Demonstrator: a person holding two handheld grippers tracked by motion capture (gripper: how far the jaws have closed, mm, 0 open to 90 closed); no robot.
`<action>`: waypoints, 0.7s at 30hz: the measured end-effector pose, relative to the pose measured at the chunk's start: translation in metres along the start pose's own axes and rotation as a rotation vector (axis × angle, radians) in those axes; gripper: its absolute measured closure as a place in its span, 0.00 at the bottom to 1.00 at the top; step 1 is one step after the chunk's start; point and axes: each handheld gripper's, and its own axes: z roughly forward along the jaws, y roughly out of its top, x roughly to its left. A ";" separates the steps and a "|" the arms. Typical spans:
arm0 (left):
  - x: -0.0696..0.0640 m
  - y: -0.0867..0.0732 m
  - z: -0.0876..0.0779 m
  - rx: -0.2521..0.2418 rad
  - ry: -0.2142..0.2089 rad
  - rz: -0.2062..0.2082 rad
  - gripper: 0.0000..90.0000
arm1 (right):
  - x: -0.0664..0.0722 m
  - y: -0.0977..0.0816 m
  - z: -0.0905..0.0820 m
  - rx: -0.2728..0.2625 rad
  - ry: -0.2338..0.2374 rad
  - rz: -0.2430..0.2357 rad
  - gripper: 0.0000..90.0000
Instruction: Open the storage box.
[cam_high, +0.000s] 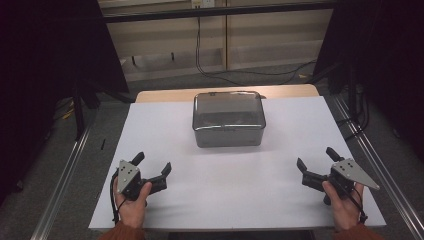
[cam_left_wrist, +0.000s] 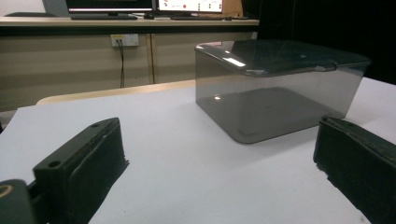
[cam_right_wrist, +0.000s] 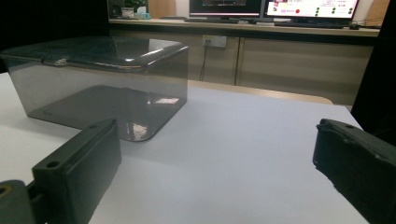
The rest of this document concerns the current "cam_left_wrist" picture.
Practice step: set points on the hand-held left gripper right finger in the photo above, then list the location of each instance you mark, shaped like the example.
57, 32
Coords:
358, 168

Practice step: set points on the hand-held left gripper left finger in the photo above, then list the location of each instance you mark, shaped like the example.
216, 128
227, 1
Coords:
84, 168

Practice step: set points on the grey translucent plastic box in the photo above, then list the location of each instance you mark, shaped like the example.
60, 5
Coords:
267, 109

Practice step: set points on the grey translucent box lid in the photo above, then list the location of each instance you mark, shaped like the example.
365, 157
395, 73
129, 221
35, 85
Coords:
280, 57

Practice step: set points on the light wooden table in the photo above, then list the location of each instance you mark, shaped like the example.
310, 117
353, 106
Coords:
124, 91

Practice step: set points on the beige office desk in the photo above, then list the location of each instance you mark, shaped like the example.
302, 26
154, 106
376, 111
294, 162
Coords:
62, 65

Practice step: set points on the black curtain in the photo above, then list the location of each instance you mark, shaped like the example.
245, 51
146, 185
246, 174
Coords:
327, 21

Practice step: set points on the black keyboard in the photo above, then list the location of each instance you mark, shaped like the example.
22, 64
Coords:
196, 18
104, 17

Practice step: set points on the computer monitor with dark screen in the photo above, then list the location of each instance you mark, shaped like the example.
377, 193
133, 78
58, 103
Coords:
109, 3

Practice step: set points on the computer monitor with bright screen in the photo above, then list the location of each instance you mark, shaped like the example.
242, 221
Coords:
190, 4

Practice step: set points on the brown cardboard box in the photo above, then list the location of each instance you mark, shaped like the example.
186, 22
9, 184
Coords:
232, 7

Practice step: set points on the white wall socket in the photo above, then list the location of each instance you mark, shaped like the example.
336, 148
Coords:
129, 39

